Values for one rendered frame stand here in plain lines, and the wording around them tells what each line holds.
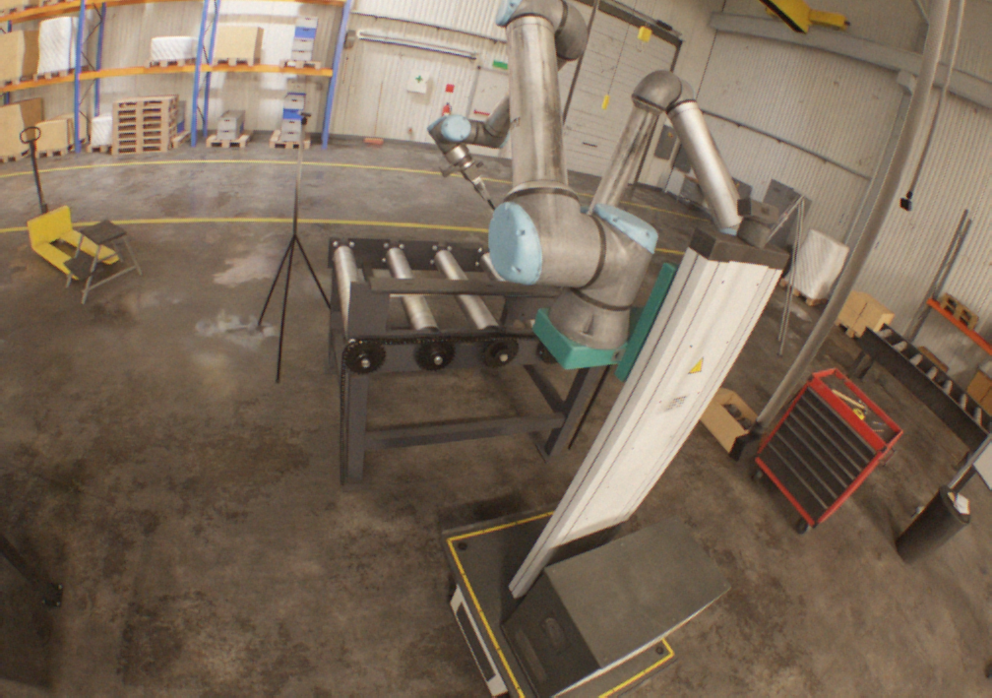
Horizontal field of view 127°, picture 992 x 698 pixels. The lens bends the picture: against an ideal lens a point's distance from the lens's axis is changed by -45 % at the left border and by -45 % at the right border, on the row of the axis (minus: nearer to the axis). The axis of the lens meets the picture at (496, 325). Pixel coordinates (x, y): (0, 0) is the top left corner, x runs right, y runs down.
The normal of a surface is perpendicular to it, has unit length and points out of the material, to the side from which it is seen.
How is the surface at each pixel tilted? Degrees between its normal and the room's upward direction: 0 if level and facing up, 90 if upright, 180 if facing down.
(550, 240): 56
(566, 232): 51
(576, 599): 0
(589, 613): 0
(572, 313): 70
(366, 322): 90
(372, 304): 90
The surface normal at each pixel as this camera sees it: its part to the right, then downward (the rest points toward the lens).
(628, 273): 0.32, 0.56
